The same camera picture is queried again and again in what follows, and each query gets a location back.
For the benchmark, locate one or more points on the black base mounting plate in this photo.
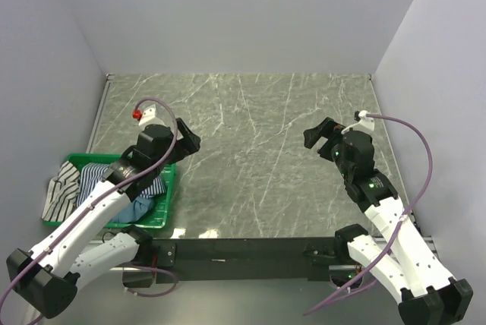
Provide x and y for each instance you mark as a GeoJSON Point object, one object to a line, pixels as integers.
{"type": "Point", "coordinates": [206, 259]}

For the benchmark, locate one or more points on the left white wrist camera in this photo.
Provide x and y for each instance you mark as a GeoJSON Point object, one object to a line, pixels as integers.
{"type": "Point", "coordinates": [151, 115]}

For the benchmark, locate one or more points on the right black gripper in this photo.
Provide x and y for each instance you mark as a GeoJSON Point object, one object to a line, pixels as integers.
{"type": "Point", "coordinates": [326, 128]}

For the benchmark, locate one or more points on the aluminium rail frame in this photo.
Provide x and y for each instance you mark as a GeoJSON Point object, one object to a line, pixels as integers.
{"type": "Point", "coordinates": [428, 241]}

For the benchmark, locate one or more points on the black white striped tank top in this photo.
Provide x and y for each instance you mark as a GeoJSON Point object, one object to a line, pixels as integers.
{"type": "Point", "coordinates": [62, 193]}

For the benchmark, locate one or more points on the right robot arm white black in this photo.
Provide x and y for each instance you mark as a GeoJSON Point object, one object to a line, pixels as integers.
{"type": "Point", "coordinates": [425, 291]}

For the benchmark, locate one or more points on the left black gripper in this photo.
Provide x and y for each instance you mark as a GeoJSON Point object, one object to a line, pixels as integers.
{"type": "Point", "coordinates": [188, 144]}

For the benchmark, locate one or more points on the green plastic basket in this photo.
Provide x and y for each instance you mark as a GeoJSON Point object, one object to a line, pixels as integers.
{"type": "Point", "coordinates": [154, 219]}

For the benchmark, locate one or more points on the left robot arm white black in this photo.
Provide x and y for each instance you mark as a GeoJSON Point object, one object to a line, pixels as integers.
{"type": "Point", "coordinates": [49, 275]}

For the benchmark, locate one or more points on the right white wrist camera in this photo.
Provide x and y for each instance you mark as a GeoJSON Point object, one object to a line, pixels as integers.
{"type": "Point", "coordinates": [363, 123]}

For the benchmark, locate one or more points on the blue white striped tank top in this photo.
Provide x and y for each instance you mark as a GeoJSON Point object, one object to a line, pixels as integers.
{"type": "Point", "coordinates": [92, 173]}

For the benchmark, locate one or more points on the plain blue tank top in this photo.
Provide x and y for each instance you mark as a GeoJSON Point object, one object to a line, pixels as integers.
{"type": "Point", "coordinates": [134, 211]}

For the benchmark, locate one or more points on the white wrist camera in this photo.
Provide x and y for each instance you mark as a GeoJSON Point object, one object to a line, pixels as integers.
{"type": "Point", "coordinates": [363, 123]}
{"type": "Point", "coordinates": [151, 115]}

